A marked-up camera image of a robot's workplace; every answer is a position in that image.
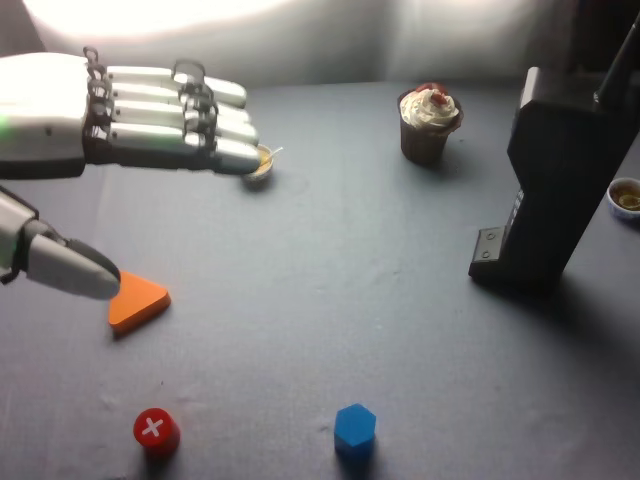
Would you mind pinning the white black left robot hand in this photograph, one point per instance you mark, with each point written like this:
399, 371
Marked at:
45, 115

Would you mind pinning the black box with antenna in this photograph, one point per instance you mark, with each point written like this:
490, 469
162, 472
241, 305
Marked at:
560, 165

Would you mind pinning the orange triangle block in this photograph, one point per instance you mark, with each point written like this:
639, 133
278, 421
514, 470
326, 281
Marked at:
137, 305

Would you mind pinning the small cup with orange drink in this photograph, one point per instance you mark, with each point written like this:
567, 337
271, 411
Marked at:
262, 175

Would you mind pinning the small white stirring spoon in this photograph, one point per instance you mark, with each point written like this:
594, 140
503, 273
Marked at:
276, 152

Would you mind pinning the white backdrop cloth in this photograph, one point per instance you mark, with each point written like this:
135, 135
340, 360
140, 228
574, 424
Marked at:
325, 45

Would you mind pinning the red cylinder block white cross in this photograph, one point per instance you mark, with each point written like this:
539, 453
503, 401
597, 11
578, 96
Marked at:
155, 431

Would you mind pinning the grey table cloth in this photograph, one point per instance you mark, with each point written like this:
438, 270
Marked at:
350, 300

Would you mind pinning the toy cupcake with white cream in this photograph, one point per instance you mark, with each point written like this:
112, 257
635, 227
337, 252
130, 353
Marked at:
430, 130

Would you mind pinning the blue hexagon block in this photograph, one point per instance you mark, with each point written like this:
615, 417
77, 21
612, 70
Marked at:
355, 427

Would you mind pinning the white bowl of green soup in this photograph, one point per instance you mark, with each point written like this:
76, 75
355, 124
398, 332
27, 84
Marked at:
625, 202

